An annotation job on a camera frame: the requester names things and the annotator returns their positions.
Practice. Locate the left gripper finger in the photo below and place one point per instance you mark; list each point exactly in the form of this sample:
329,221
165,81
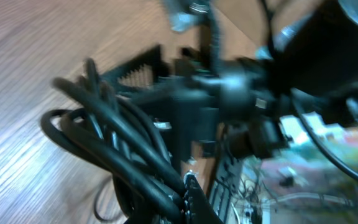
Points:
198,210

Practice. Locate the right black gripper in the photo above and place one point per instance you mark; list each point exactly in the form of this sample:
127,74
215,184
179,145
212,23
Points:
233,107

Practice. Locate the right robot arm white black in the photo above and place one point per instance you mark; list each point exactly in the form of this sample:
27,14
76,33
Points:
314,61

